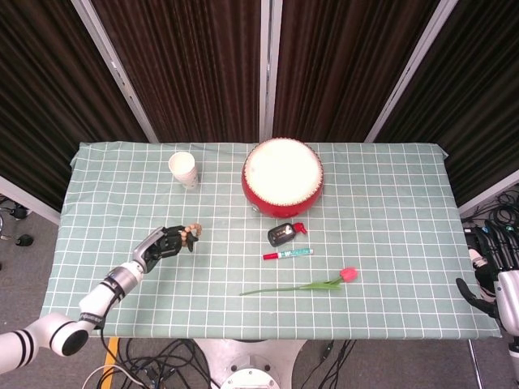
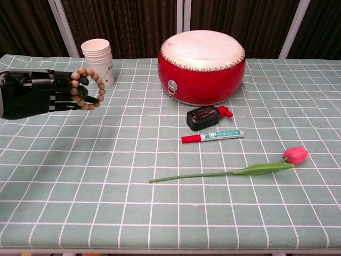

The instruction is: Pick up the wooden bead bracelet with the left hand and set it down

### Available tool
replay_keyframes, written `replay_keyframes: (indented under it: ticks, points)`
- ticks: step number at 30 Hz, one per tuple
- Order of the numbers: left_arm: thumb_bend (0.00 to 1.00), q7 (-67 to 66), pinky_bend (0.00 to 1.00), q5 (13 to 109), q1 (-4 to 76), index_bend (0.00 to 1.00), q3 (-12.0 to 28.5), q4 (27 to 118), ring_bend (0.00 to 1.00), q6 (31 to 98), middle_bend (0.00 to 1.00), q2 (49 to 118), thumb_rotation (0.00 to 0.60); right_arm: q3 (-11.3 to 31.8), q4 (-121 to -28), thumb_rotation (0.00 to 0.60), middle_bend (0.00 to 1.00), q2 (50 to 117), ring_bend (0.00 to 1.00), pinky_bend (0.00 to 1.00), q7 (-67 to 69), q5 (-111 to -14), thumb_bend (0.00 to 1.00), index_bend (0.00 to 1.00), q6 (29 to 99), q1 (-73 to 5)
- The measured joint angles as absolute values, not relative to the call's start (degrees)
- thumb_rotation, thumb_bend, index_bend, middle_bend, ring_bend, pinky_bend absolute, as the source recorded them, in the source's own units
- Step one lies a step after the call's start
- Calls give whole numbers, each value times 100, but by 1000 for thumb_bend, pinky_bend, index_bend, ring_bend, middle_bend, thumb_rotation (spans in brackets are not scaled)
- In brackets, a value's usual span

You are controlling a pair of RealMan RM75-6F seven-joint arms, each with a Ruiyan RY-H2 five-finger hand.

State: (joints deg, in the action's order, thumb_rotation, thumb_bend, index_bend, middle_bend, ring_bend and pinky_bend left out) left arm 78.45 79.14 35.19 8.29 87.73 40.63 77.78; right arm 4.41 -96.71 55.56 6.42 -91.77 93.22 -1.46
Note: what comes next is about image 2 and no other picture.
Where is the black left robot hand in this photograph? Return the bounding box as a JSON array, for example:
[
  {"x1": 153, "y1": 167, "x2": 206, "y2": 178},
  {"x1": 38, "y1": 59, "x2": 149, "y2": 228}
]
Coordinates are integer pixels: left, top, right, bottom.
[{"x1": 0, "y1": 68, "x2": 100, "y2": 120}]

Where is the wooden bead bracelet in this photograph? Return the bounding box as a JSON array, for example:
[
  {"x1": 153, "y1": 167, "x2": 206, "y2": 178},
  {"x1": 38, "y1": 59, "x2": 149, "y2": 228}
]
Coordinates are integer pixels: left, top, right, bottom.
[{"x1": 69, "y1": 67, "x2": 107, "y2": 111}]

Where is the stack of white paper cups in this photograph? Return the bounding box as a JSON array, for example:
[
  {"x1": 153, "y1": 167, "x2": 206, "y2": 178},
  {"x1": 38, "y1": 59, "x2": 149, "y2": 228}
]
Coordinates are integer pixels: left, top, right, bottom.
[{"x1": 80, "y1": 38, "x2": 116, "y2": 87}]

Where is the green checked tablecloth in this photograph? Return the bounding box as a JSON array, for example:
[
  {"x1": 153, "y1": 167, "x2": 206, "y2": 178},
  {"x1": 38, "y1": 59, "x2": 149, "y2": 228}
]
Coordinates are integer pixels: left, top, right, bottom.
[{"x1": 0, "y1": 54, "x2": 341, "y2": 251}]

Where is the red drum with white skin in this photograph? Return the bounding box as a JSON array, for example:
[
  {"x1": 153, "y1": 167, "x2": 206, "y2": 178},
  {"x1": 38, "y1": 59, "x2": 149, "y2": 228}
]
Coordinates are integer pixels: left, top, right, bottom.
[{"x1": 157, "y1": 29, "x2": 246, "y2": 105}]

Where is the dark ink bottle red cap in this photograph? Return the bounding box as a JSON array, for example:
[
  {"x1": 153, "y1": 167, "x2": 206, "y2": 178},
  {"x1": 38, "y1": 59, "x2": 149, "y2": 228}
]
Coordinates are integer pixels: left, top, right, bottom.
[{"x1": 186, "y1": 105, "x2": 234, "y2": 132}]

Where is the red capped whiteboard marker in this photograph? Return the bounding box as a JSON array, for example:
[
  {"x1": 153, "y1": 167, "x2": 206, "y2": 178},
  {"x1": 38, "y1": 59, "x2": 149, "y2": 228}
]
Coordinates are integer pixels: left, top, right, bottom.
[{"x1": 181, "y1": 129, "x2": 245, "y2": 145}]

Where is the artificial pink tulip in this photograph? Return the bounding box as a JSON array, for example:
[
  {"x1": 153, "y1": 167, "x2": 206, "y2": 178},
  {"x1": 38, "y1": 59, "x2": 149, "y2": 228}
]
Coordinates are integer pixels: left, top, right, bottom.
[{"x1": 148, "y1": 146, "x2": 309, "y2": 184}]

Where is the white partition frame post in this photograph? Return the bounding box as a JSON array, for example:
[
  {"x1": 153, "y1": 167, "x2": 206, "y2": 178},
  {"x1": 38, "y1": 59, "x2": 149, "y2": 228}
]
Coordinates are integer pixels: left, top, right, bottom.
[
  {"x1": 278, "y1": 0, "x2": 312, "y2": 60},
  {"x1": 175, "y1": 0, "x2": 191, "y2": 37},
  {"x1": 47, "y1": 0, "x2": 80, "y2": 58}
]

